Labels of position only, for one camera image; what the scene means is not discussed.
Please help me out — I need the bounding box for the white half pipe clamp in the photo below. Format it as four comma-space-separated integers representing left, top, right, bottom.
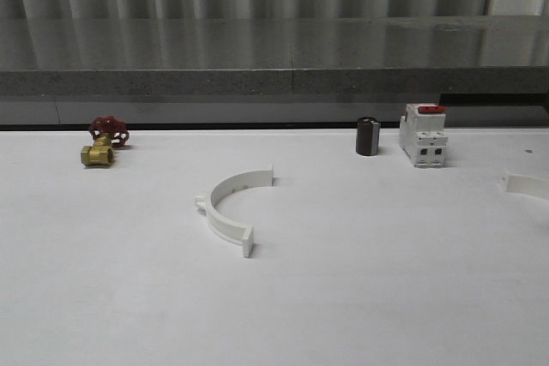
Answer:
193, 163, 275, 259
502, 171, 549, 201

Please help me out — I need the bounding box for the dark cylindrical capacitor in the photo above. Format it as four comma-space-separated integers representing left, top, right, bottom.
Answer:
356, 117, 381, 156

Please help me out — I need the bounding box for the brass valve red handwheel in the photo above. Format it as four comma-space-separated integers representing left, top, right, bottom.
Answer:
81, 116, 130, 166

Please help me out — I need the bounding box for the grey stone counter ledge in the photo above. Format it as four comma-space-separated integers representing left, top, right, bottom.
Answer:
0, 14, 549, 127

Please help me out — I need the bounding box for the white circuit breaker red switch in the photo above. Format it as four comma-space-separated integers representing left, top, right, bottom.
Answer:
399, 103, 448, 168

